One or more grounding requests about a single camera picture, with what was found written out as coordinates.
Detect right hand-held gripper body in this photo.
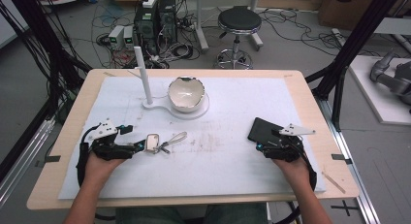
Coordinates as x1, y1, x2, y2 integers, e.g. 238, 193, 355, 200
263, 122, 317, 163

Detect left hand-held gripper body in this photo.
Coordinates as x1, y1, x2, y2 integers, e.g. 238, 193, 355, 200
86, 118, 137, 161

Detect metal tag keychain with loop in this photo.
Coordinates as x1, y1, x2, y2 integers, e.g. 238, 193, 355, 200
144, 130, 189, 155

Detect black tablet slab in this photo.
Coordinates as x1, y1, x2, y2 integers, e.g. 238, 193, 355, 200
247, 116, 286, 147

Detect person's left hand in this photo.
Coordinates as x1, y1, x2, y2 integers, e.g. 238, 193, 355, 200
83, 151, 127, 187

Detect person's right hand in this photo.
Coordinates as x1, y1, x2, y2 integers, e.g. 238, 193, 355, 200
271, 155, 313, 190

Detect white table mat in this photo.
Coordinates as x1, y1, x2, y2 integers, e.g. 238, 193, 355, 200
57, 75, 327, 201

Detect wooden table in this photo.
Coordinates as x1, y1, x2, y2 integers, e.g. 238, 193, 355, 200
26, 68, 361, 211

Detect white stand with pole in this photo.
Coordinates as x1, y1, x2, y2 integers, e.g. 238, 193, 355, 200
133, 46, 210, 121

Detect black tape strip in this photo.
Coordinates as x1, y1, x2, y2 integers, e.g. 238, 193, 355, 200
331, 153, 354, 166
34, 154, 62, 169

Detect thin wooden stick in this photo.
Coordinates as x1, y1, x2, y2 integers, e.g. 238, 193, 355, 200
321, 171, 347, 195

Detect white eggshell-shaped bowl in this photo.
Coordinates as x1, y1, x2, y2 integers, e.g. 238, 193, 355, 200
167, 76, 207, 114

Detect person's legs in jeans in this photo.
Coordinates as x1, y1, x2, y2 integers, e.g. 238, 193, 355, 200
114, 202, 269, 224

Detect black tape cross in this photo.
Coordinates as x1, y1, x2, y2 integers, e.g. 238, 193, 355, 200
330, 199, 360, 218

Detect grey power supply unit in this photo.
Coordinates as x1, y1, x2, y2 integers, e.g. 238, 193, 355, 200
108, 24, 126, 49
122, 25, 136, 51

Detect white desk leg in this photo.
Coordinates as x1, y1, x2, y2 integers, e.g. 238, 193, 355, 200
193, 0, 210, 54
247, 0, 265, 52

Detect white platform board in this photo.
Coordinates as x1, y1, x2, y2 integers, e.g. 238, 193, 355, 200
348, 54, 411, 127

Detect black computer tower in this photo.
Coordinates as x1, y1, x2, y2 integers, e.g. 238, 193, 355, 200
157, 0, 178, 47
133, 4, 160, 56

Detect white power strip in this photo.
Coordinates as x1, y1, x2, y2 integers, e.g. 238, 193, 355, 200
332, 27, 349, 48

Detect black round stool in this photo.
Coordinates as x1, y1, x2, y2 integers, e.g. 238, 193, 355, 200
214, 5, 264, 71

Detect large cardboard box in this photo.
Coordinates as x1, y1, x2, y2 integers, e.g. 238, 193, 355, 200
317, 0, 405, 32

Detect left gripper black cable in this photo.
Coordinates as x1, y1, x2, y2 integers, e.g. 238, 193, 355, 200
75, 126, 99, 190

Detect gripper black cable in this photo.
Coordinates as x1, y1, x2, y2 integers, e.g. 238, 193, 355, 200
75, 126, 99, 190
273, 142, 319, 224

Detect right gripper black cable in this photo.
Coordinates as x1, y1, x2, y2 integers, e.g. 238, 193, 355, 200
273, 142, 319, 224

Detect aluminium rail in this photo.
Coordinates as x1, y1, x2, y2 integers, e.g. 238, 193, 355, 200
314, 97, 383, 224
0, 118, 56, 209

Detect computer tower with cables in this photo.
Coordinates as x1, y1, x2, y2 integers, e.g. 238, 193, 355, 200
90, 0, 202, 70

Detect black frame post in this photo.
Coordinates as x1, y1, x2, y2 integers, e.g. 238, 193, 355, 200
304, 0, 405, 132

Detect black frame with cables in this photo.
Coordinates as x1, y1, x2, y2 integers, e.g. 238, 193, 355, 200
0, 0, 94, 122

